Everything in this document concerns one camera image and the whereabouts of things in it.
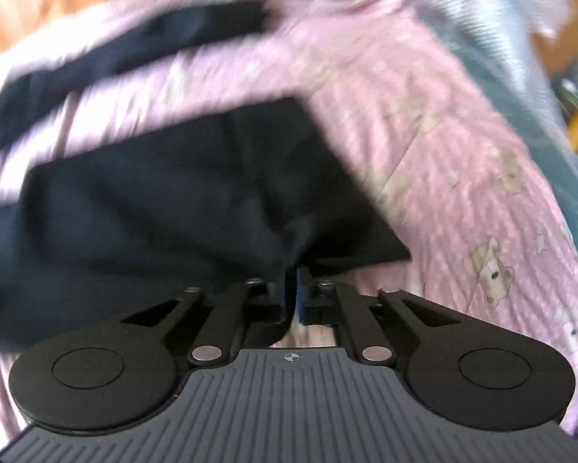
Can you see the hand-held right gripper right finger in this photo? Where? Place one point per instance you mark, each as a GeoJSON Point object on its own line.
{"type": "Point", "coordinates": [300, 296]}

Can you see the black pants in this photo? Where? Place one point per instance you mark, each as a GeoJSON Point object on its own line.
{"type": "Point", "coordinates": [173, 202]}

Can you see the pink bear print blanket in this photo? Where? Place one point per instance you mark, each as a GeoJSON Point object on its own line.
{"type": "Point", "coordinates": [443, 154]}

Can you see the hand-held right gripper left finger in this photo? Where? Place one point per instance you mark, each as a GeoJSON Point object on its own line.
{"type": "Point", "coordinates": [280, 301]}

